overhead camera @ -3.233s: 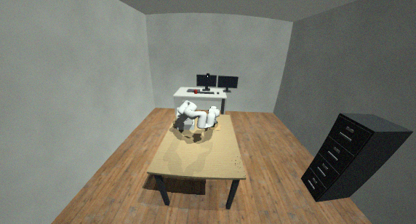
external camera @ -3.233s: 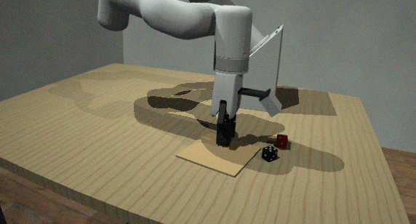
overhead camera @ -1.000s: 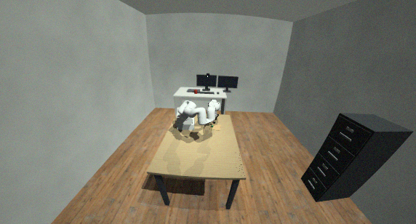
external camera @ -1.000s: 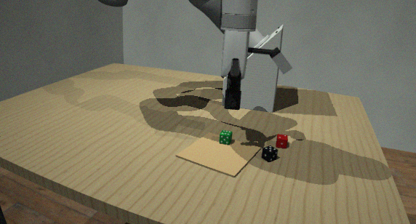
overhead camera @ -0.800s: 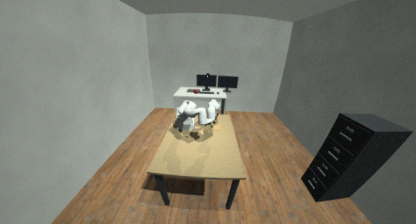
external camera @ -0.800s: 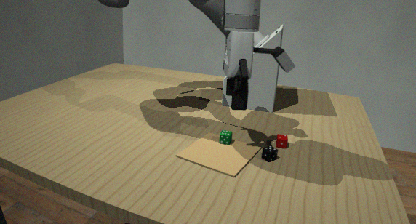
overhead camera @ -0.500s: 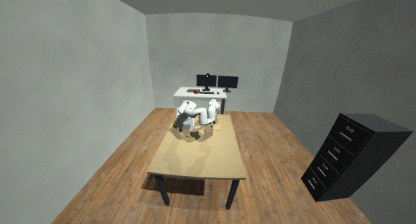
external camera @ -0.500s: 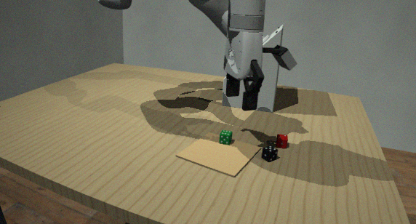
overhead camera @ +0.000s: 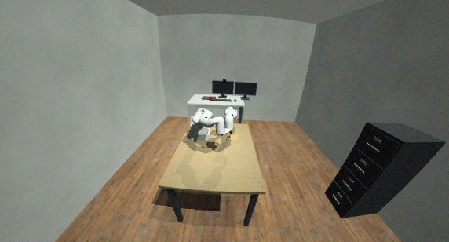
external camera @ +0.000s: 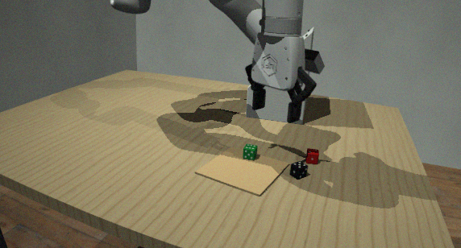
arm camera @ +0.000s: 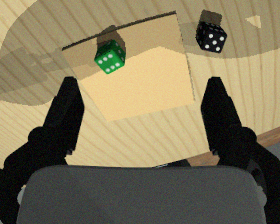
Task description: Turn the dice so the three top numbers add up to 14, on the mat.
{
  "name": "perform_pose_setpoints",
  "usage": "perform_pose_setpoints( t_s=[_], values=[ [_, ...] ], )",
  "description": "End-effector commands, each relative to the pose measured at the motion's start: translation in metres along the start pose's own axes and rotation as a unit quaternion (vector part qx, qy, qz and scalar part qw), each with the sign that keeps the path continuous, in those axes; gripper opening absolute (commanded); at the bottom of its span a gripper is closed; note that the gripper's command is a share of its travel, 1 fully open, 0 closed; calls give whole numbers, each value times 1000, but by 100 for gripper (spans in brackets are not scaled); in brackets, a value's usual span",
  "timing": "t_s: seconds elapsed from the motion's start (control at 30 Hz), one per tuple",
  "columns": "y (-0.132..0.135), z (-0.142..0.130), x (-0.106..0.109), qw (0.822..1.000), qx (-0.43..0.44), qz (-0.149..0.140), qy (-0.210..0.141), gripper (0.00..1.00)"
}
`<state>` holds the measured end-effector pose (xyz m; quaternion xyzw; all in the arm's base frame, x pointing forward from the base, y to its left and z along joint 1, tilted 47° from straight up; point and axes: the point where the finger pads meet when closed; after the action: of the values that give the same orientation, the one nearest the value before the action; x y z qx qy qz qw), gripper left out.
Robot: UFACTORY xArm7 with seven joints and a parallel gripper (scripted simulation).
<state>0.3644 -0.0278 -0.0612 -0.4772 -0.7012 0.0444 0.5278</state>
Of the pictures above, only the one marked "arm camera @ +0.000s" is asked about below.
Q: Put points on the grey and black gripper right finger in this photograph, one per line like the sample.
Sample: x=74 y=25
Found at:
x=237 y=146

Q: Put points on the dark green die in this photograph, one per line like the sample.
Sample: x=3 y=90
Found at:
x=110 y=57

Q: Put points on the black die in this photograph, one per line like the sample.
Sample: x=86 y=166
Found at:
x=211 y=37

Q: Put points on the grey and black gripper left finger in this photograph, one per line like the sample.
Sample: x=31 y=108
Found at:
x=47 y=145

